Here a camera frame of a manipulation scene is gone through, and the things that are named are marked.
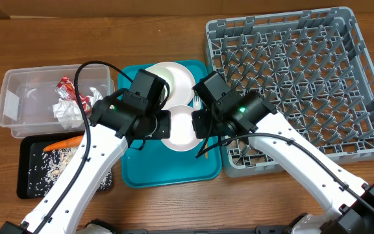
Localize white plastic fork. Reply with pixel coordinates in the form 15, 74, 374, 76
193, 94, 201, 111

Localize white napkin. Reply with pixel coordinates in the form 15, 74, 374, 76
88, 87, 103, 107
53, 99, 83, 129

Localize large white plate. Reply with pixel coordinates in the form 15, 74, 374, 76
145, 62, 195, 109

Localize black plastic tray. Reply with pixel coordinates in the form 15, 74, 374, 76
16, 132, 114, 200

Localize clear plastic storage bin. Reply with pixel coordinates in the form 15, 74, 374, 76
0, 63, 116, 139

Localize red snack wrapper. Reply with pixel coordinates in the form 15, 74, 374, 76
56, 76, 92, 113

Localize bowl with nuts and crumbs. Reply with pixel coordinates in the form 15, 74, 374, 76
162, 105, 203, 152

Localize teal serving tray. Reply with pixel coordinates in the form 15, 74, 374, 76
118, 58, 223, 189

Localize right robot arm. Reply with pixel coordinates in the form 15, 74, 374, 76
192, 71, 374, 233

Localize small white plate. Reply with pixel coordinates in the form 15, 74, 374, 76
152, 65, 175, 94

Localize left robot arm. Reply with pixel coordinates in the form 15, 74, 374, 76
0, 69, 171, 233

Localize grey dishwasher rack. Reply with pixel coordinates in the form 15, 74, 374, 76
205, 7, 374, 164

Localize orange carrot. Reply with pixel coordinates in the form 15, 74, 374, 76
43, 135, 83, 151

